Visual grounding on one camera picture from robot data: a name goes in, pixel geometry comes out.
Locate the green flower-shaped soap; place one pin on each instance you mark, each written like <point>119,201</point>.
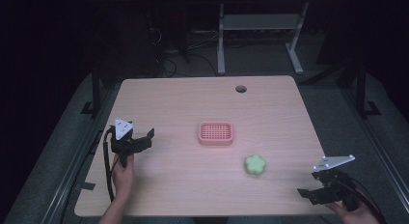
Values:
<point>255,165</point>

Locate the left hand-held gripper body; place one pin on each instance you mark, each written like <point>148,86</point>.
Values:
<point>123,145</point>

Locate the grey table edge bracket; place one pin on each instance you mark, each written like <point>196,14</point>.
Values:
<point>85,186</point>

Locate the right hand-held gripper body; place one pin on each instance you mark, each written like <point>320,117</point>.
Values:
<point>336,182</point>

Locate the person's left hand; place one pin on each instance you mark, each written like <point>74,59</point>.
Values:
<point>123,180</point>

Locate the pink slotted soap dish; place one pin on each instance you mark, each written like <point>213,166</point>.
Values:
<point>215,134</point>

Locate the black metal stand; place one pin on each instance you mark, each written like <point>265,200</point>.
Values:
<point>361,92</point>
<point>95,89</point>

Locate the white metal table frame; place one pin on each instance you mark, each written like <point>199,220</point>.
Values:
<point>257,22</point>

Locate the person's right hand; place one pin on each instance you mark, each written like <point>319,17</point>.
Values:
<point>358,217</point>

